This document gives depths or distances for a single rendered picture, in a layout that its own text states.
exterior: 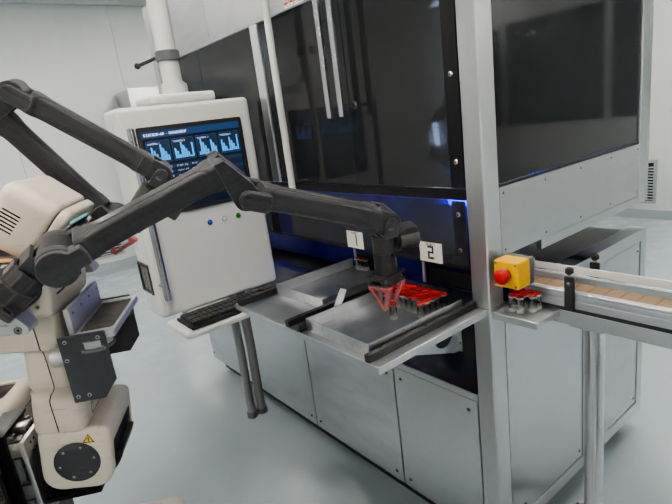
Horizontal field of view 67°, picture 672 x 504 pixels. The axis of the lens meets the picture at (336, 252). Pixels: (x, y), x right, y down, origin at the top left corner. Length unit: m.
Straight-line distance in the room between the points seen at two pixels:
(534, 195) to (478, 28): 0.49
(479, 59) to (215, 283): 1.25
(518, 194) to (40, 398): 1.29
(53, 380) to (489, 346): 1.11
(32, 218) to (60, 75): 5.33
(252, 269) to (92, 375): 0.96
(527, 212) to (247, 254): 1.09
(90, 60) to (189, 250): 4.85
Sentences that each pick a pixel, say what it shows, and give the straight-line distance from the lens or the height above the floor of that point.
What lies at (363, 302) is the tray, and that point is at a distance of 1.51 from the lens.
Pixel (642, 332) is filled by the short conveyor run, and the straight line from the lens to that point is 1.37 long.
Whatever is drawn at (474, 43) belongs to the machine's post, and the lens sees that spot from 1.32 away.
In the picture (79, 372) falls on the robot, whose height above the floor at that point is 0.96.
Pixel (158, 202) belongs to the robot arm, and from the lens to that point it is 1.06.
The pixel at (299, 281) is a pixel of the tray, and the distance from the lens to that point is 1.77.
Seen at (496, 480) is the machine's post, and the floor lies 0.34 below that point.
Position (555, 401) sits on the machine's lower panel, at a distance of 1.88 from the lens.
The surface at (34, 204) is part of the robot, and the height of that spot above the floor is 1.34.
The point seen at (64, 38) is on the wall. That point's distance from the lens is 6.61.
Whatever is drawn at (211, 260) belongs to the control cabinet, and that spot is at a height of 0.97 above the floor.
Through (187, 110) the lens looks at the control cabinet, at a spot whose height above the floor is 1.52.
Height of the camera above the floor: 1.44
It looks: 15 degrees down
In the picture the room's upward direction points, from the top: 7 degrees counter-clockwise
